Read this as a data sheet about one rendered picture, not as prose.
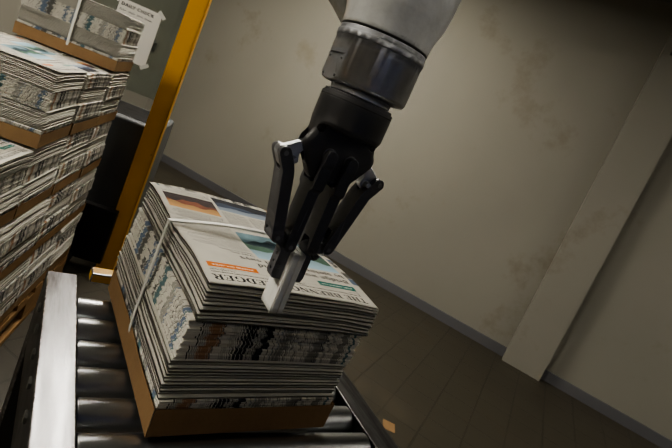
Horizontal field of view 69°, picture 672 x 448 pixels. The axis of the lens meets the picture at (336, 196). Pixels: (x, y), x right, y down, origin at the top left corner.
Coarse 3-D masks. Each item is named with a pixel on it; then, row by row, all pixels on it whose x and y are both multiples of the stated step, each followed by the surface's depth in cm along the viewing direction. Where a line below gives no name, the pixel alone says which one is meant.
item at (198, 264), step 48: (192, 240) 68; (192, 288) 62; (240, 288) 61; (336, 288) 74; (144, 336) 70; (192, 336) 61; (240, 336) 64; (288, 336) 68; (336, 336) 73; (192, 384) 63; (240, 384) 67; (288, 384) 72; (336, 384) 77
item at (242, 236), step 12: (180, 216) 76; (168, 228) 75; (180, 228) 72; (192, 228) 74; (204, 228) 76; (216, 228) 78; (228, 228) 80; (168, 240) 74; (240, 240) 78; (252, 240) 80; (264, 240) 82; (168, 252) 72; (156, 264) 75; (144, 276) 77; (156, 276) 73; (144, 300) 74; (132, 312) 77; (132, 324) 76
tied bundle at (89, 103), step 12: (0, 36) 162; (12, 36) 175; (36, 48) 171; (48, 48) 185; (60, 60) 166; (72, 60) 181; (96, 72) 175; (84, 84) 165; (96, 84) 176; (108, 84) 191; (84, 96) 169; (96, 96) 184; (84, 108) 172; (96, 108) 187; (84, 120) 179
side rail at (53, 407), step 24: (48, 288) 85; (72, 288) 88; (48, 312) 78; (72, 312) 81; (48, 336) 73; (72, 336) 75; (24, 360) 82; (48, 360) 68; (72, 360) 70; (24, 384) 73; (48, 384) 64; (72, 384) 66; (24, 408) 65; (48, 408) 61; (72, 408) 62; (24, 432) 59; (48, 432) 57; (72, 432) 59
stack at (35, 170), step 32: (0, 160) 123; (32, 160) 143; (64, 160) 175; (0, 192) 130; (32, 192) 154; (64, 192) 188; (32, 224) 162; (0, 256) 144; (32, 256) 179; (0, 288) 156
